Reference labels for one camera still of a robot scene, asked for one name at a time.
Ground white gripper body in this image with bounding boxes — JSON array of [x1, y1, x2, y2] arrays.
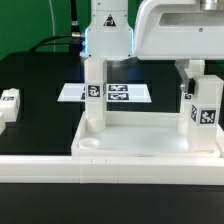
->
[[134, 0, 224, 60]]

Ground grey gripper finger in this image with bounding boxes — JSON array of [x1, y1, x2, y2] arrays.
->
[[175, 60, 196, 94]]

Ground white desk top tray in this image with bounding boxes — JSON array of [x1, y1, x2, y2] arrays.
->
[[71, 111, 220, 158]]

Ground white L-shaped fence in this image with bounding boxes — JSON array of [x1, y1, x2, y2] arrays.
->
[[0, 128, 224, 185]]

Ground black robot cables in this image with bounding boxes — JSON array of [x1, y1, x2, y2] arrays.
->
[[28, 0, 86, 53]]

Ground white marker base plate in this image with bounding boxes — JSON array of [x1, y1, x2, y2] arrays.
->
[[57, 83, 152, 103]]

